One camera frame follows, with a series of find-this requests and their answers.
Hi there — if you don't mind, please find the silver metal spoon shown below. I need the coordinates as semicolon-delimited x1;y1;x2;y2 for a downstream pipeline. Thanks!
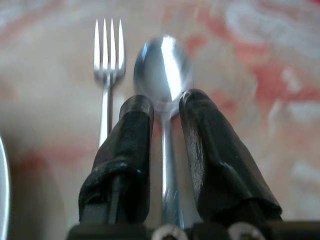
133;34;193;230

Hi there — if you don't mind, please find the silver metal fork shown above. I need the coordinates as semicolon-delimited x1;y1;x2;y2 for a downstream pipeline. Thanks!
93;19;127;150

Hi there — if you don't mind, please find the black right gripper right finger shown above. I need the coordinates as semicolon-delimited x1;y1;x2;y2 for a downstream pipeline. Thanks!
178;88;283;224

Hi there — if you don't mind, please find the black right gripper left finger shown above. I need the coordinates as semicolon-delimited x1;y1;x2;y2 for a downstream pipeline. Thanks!
78;94;155;225

